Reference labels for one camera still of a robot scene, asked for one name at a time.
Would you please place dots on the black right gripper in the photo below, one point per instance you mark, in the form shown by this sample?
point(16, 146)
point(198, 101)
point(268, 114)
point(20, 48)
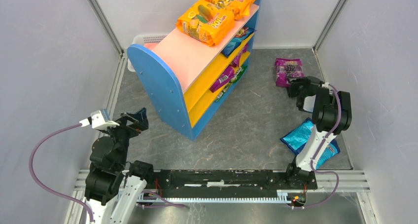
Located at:
point(300, 88)

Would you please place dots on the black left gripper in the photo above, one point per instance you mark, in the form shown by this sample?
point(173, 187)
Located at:
point(128, 125)

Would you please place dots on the purple candy bag top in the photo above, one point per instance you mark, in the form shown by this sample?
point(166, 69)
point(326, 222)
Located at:
point(287, 70)

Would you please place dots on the purple candy bag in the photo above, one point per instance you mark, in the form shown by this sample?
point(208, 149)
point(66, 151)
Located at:
point(287, 70)
point(236, 61)
point(223, 79)

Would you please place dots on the yellow green Fox's candy bag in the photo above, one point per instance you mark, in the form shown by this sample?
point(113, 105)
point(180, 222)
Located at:
point(241, 70)

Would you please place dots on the blue Slendy candy bag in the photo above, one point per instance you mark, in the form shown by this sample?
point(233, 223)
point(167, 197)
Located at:
point(240, 36)

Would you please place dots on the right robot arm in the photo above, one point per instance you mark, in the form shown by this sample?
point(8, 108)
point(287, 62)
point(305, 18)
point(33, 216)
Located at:
point(331, 114)

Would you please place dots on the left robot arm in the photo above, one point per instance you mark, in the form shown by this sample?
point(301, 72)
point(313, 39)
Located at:
point(113, 185)

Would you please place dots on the blue pink yellow shelf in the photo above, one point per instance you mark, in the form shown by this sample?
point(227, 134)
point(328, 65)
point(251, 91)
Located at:
point(179, 72)

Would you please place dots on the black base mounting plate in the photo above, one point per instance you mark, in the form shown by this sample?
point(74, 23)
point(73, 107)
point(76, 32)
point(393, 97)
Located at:
point(226, 183)

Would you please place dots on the white plastic basket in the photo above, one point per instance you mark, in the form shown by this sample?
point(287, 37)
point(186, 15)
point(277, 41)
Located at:
point(148, 41)

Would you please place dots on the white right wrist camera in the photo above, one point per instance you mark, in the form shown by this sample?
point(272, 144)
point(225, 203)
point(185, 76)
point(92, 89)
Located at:
point(327, 85)

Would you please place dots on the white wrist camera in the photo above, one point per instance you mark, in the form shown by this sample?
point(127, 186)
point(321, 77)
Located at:
point(327, 85)
point(99, 120)

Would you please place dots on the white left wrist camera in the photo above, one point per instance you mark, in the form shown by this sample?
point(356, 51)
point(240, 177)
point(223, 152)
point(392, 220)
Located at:
point(99, 120)

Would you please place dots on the white slotted cable duct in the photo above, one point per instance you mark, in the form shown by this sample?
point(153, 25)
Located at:
point(281, 197)

